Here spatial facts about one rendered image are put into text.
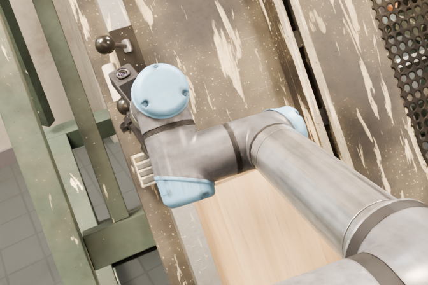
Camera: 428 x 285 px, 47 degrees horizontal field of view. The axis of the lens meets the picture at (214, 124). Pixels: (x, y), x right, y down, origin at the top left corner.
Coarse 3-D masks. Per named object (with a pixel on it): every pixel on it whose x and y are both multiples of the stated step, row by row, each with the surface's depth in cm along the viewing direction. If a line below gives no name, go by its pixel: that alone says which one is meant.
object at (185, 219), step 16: (96, 0) 102; (112, 0) 102; (112, 16) 102; (176, 208) 104; (192, 208) 105; (176, 224) 104; (192, 224) 105; (192, 240) 104; (192, 256) 104; (208, 256) 105; (192, 272) 105; (208, 272) 105
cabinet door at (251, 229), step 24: (216, 192) 109; (240, 192) 110; (264, 192) 112; (216, 216) 108; (240, 216) 110; (264, 216) 112; (288, 216) 113; (216, 240) 108; (240, 240) 110; (264, 240) 111; (288, 240) 113; (312, 240) 114; (216, 264) 108; (240, 264) 109; (264, 264) 111; (288, 264) 113; (312, 264) 114
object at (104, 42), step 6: (102, 36) 90; (108, 36) 90; (96, 42) 90; (102, 42) 89; (108, 42) 90; (114, 42) 91; (120, 42) 101; (126, 42) 100; (96, 48) 90; (102, 48) 90; (108, 48) 90; (114, 48) 91; (126, 48) 100; (132, 48) 101; (108, 54) 92
